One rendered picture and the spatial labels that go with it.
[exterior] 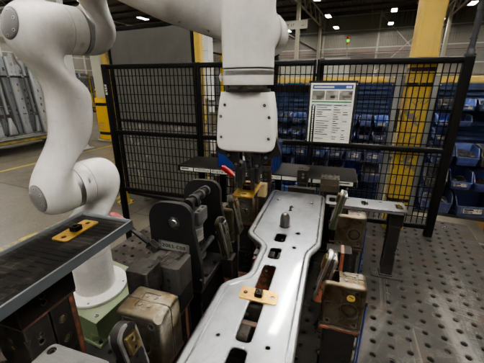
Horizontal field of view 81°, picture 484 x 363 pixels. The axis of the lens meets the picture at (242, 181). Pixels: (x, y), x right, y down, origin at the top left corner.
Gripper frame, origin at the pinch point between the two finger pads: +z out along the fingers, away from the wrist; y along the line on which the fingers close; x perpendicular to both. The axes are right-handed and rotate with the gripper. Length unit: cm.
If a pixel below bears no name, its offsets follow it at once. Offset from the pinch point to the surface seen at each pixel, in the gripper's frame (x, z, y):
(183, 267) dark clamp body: -2.9, 20.7, -13.4
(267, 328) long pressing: -7.2, 27.5, 5.8
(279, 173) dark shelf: 81, 25, -6
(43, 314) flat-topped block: -22.5, 18.7, -28.0
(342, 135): 102, 9, 22
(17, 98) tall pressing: 460, 17, -670
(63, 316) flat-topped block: -19.5, 22.1, -28.3
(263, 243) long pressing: 21.7, 27.4, -1.2
